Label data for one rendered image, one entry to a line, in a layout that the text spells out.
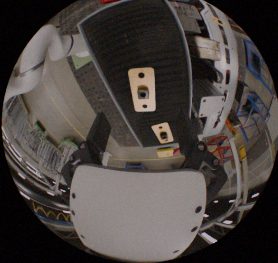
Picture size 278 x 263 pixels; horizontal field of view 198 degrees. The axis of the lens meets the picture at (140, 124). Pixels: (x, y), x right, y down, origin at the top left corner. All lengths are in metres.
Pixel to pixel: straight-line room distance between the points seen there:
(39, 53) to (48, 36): 0.05
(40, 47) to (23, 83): 0.11
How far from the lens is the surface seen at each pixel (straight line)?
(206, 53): 0.26
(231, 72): 0.47
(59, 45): 0.38
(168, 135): 0.24
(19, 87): 0.34
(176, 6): 0.28
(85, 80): 0.79
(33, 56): 0.32
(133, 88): 0.15
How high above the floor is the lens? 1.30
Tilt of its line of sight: 41 degrees down
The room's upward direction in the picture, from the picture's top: 175 degrees counter-clockwise
